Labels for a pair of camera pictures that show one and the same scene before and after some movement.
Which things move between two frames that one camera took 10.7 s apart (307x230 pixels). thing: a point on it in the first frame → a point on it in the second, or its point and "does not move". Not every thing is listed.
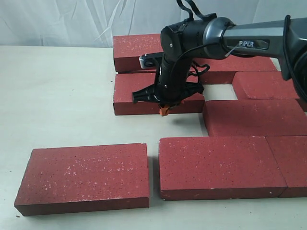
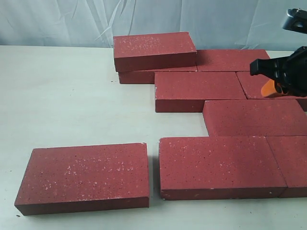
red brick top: [127, 49] does not move
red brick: [125, 84] → [186, 91]
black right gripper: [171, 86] → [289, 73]
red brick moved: [85, 178] does not move
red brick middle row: [254, 118] does not move
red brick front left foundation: [218, 167] does not move
